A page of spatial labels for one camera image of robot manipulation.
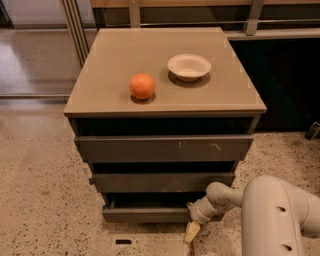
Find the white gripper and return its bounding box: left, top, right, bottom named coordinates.
left=184, top=196, right=234, bottom=243

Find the grey bottom drawer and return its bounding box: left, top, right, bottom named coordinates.
left=102, top=192, right=205, bottom=223

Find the grey drawer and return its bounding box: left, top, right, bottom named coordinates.
left=102, top=192, right=205, bottom=223
left=74, top=135, right=253, bottom=163
left=90, top=173, right=235, bottom=193

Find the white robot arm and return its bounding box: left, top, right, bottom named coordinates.
left=184, top=176, right=320, bottom=256

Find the grey middle drawer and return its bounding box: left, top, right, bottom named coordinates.
left=90, top=173, right=235, bottom=193

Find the grey drawer cabinet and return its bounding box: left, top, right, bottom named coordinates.
left=63, top=27, right=268, bottom=224

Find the grey top drawer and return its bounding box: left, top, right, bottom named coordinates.
left=74, top=135, right=253, bottom=163

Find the black object at right edge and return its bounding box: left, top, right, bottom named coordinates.
left=304, top=121, right=320, bottom=140

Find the orange fruit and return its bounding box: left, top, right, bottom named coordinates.
left=129, top=73, right=155, bottom=100

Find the white paper bowl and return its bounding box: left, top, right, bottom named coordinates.
left=167, top=54, right=211, bottom=82

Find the metal railing frame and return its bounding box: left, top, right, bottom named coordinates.
left=60, top=0, right=320, bottom=62

